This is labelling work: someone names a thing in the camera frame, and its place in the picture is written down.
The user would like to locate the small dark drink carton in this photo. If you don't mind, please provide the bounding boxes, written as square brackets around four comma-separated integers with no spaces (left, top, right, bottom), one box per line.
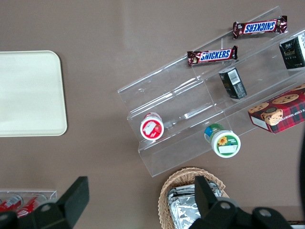
[278,35,305,70]
[218,67,248,100]

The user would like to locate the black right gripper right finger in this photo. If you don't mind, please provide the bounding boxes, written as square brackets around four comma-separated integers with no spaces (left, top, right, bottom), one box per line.
[188,176,290,229]

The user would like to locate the clear acrylic bottle rack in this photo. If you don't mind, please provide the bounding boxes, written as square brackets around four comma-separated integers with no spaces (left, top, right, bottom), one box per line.
[0,189,58,215]

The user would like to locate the Snickers chocolate bar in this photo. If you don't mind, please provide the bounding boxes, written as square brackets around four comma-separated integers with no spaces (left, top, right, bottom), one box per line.
[233,15,288,39]
[187,45,239,66]

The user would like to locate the clear acrylic stepped display stand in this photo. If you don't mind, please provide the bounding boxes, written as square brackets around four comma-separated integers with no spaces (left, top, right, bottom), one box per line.
[117,6,305,177]

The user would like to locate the red tartan cookie box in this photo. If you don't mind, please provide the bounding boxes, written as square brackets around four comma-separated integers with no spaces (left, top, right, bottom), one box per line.
[247,83,305,135]

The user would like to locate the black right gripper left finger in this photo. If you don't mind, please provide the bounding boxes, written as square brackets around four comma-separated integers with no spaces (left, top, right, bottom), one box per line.
[0,176,90,229]

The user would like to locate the red lid yogurt cup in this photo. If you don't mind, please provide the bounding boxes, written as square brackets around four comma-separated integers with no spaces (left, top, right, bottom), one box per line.
[140,112,165,141]

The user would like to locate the green lid yogurt cup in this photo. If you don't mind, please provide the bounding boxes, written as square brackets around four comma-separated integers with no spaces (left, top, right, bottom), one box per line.
[203,123,241,158]

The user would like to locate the cream plastic serving tray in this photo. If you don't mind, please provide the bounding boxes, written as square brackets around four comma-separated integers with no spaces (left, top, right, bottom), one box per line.
[0,50,68,137]

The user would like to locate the light oval wicker basket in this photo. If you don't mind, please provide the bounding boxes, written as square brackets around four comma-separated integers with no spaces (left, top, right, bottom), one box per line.
[158,167,231,229]

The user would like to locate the foil wrapped package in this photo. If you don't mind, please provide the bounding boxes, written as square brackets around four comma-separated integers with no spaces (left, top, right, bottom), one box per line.
[166,180,226,200]
[168,195,201,229]

